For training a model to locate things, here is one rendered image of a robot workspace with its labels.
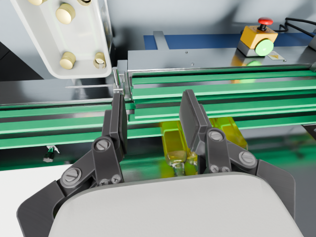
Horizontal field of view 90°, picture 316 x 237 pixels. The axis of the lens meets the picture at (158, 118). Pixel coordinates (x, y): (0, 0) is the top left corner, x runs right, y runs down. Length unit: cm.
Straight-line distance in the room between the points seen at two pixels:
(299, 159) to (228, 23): 61
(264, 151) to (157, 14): 68
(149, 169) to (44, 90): 43
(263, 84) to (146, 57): 35
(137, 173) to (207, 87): 35
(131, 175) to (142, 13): 59
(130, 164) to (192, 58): 40
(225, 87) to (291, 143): 48
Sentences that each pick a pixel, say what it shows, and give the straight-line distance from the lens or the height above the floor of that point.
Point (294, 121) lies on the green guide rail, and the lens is 77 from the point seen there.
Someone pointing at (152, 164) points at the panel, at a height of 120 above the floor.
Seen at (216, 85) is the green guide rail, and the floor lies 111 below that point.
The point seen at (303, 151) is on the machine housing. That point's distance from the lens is 87.
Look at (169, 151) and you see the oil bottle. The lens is 42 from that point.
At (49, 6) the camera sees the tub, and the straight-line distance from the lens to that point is 55.
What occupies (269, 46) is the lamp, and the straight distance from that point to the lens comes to 60.
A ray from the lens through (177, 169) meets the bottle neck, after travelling 42.
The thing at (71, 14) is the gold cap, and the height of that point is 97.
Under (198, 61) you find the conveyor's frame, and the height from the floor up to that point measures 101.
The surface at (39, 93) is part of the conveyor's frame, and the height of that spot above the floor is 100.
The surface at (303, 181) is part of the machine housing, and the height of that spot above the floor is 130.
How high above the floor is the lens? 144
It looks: 41 degrees down
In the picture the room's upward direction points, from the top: 171 degrees clockwise
